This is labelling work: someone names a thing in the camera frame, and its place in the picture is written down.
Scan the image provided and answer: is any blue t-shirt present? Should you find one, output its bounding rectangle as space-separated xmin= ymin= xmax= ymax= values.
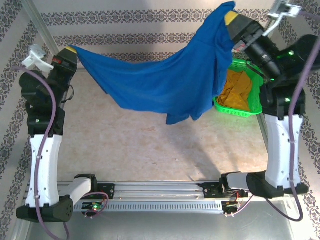
xmin=68 ymin=1 xmax=237 ymax=126

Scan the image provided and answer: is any yellow cloth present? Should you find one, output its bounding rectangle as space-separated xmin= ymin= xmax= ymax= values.
xmin=216 ymin=69 xmax=253 ymax=111

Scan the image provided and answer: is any green plastic basket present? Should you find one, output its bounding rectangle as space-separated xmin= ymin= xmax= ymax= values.
xmin=212 ymin=59 xmax=263 ymax=118

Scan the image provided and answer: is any grey sheet metal panel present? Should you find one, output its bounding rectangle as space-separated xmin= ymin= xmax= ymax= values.
xmin=14 ymin=199 xmax=301 ymax=240

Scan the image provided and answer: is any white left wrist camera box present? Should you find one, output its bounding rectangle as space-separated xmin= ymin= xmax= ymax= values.
xmin=21 ymin=44 xmax=55 ymax=72

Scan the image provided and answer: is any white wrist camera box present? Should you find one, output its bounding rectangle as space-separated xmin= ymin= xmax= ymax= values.
xmin=266 ymin=0 xmax=303 ymax=37
xmin=21 ymin=44 xmax=55 ymax=72

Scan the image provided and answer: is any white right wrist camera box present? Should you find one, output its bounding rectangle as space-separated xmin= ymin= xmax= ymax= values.
xmin=266 ymin=0 xmax=303 ymax=37

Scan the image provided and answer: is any slanted aluminium frame post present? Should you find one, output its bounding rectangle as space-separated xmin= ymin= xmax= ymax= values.
xmin=21 ymin=0 xmax=71 ymax=73

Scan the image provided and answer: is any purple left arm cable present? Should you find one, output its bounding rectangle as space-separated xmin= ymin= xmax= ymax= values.
xmin=11 ymin=66 xmax=110 ymax=240

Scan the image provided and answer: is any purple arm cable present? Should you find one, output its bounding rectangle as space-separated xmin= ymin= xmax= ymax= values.
xmin=224 ymin=9 xmax=320 ymax=222
xmin=11 ymin=66 xmax=110 ymax=240

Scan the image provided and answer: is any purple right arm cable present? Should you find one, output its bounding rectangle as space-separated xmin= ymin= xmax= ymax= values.
xmin=224 ymin=9 xmax=320 ymax=222

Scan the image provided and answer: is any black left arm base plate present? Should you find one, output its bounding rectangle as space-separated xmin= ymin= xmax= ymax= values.
xmin=71 ymin=183 xmax=116 ymax=200

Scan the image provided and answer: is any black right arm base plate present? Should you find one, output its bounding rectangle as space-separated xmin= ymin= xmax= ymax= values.
xmin=198 ymin=182 xmax=250 ymax=200

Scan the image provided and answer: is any long aluminium mounting rail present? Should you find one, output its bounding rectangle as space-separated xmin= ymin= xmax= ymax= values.
xmin=23 ymin=181 xmax=295 ymax=201

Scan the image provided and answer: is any slotted grey cable duct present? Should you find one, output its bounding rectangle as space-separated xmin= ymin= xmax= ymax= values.
xmin=33 ymin=201 xmax=225 ymax=213

